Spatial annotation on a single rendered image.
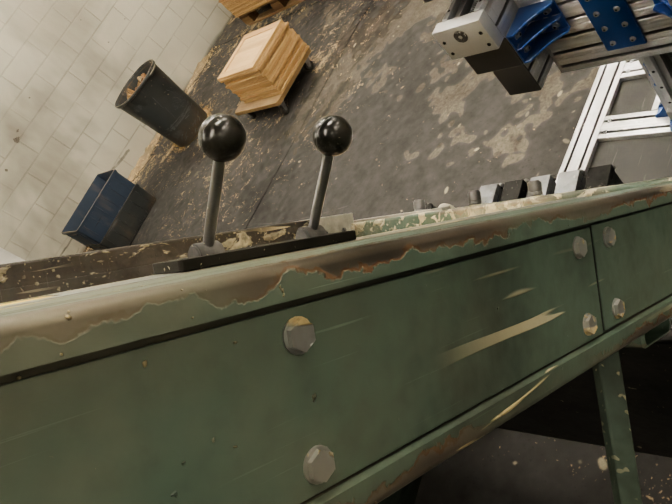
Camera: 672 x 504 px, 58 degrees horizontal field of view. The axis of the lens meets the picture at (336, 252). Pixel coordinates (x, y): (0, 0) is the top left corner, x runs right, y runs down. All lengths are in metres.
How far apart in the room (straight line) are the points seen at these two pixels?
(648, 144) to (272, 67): 2.81
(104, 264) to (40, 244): 5.14
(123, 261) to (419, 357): 0.80
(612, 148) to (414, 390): 1.85
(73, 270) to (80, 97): 5.37
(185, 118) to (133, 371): 5.27
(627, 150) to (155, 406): 1.93
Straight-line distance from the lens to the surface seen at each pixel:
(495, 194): 1.37
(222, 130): 0.48
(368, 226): 1.33
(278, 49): 4.35
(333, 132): 0.55
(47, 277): 1.01
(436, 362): 0.30
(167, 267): 0.51
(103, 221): 5.21
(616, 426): 0.77
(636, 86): 2.24
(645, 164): 2.01
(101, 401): 0.20
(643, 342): 0.69
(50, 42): 6.38
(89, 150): 6.30
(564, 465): 1.90
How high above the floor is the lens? 1.67
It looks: 34 degrees down
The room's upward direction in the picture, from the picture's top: 52 degrees counter-clockwise
